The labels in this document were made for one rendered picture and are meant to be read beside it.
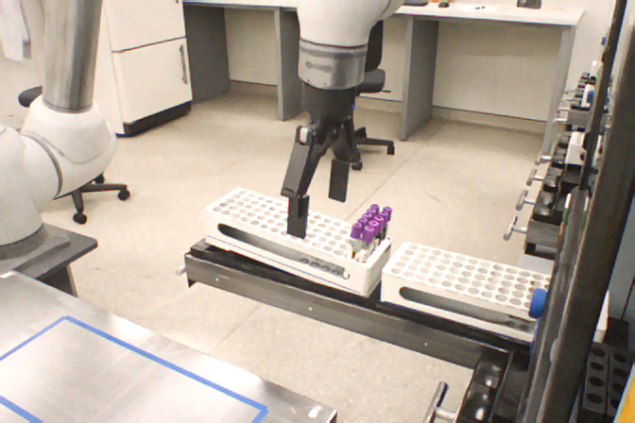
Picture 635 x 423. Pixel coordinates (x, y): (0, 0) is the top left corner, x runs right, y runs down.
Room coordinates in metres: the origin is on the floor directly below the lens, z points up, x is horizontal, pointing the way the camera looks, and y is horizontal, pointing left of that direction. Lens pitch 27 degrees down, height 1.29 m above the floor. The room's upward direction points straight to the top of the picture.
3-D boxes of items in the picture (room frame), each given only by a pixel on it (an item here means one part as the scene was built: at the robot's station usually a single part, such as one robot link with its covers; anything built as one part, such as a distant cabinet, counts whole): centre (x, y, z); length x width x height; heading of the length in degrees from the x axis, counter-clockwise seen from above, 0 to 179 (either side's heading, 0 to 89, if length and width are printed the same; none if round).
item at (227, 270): (0.71, -0.07, 0.78); 0.73 x 0.14 x 0.09; 63
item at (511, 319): (0.63, -0.23, 0.83); 0.30 x 0.10 x 0.06; 63
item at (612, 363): (0.42, -0.31, 0.85); 0.12 x 0.02 x 0.06; 153
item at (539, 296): (0.42, -0.20, 0.98); 0.03 x 0.01 x 0.03; 153
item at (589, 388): (0.43, -0.29, 0.85); 0.12 x 0.02 x 0.06; 153
